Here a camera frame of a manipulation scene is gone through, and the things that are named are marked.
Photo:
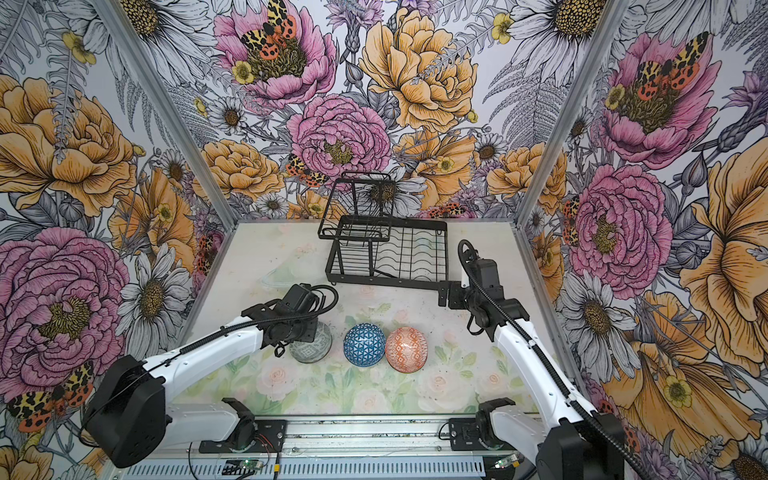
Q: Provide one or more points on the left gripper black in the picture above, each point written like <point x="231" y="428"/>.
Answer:
<point x="308" y="334"/>

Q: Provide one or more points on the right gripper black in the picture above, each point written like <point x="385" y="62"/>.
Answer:
<point x="455" y="289"/>

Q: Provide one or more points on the green patterned bowl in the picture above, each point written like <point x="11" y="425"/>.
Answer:
<point x="313" y="352"/>

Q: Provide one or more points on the orange red patterned bowl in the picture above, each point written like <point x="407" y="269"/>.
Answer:
<point x="406" y="350"/>

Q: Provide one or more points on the blue patterned bowl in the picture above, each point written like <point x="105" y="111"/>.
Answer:
<point x="364" y="345"/>

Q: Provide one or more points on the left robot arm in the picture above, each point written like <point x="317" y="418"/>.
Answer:
<point x="131" y="413"/>

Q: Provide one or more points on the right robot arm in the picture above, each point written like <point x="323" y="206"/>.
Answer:
<point x="569" y="438"/>

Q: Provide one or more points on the black wire dish rack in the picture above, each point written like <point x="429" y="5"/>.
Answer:
<point x="370" y="245"/>

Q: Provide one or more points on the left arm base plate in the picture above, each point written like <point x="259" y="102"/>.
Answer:
<point x="257" y="436"/>

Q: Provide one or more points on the aluminium front rail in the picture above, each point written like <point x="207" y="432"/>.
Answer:
<point x="362" y="436"/>

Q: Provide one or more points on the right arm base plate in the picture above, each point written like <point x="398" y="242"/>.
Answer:
<point x="464" y="434"/>

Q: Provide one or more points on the white vented cable duct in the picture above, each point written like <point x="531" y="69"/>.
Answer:
<point x="451" y="467"/>

